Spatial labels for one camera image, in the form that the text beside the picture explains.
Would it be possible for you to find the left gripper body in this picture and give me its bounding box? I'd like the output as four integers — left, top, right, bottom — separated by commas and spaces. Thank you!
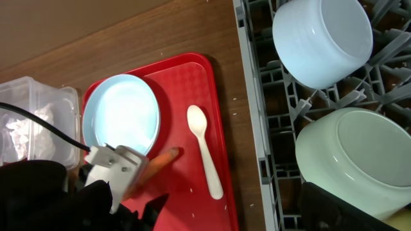
76, 164, 144, 231

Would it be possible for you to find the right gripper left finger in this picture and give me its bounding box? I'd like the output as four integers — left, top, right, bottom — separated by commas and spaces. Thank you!
19, 180, 113, 231

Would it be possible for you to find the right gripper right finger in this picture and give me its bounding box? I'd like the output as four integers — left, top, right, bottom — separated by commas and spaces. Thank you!
299, 182, 396, 231

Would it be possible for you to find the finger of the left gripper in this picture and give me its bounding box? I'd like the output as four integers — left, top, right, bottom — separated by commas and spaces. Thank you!
141, 194, 169, 230

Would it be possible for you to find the orange carrot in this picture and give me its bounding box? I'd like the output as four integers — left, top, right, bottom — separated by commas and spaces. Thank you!
122, 147, 179, 201

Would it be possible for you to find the green bowl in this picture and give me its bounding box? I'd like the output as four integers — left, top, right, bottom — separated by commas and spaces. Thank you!
295, 107, 410, 219

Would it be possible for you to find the white napkin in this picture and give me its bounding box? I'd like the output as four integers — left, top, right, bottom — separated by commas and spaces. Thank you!
1, 109, 56, 165

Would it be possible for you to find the large light blue plate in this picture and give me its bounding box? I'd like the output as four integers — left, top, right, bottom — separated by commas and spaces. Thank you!
82, 74, 161, 155

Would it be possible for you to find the light blue bowl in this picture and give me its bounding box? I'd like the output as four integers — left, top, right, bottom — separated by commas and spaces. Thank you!
272, 0, 373, 89

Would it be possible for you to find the yellow plastic cup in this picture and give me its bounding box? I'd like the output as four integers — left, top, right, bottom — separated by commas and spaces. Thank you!
383, 208, 411, 231

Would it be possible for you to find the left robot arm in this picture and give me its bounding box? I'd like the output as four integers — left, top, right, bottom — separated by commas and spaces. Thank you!
1, 160, 168, 231

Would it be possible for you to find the grey dishwasher rack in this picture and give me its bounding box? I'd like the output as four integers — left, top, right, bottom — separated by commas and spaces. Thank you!
234, 0, 410, 230

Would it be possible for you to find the red serving tray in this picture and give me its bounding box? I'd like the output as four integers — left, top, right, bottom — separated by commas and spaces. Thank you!
80, 52, 240, 231

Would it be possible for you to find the clear plastic bin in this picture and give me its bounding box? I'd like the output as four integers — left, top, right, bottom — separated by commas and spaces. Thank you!
1, 76, 80, 169

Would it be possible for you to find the white plastic spoon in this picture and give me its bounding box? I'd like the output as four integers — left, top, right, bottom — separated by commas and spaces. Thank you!
187, 105, 223, 200

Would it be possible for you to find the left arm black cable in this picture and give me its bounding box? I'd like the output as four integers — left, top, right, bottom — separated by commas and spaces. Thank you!
0, 101, 92, 153

